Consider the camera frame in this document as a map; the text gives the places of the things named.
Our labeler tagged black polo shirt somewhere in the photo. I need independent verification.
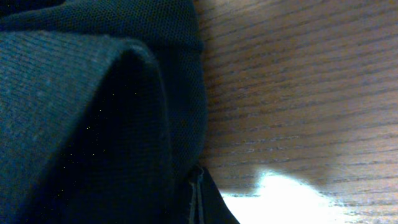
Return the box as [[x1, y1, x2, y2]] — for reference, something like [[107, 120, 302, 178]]
[[1, 0, 206, 223]]

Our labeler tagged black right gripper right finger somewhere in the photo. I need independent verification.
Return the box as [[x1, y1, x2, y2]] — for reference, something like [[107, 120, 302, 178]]
[[197, 166, 239, 224]]

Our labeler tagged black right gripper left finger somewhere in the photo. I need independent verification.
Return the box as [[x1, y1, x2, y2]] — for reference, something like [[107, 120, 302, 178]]
[[169, 175, 197, 224]]

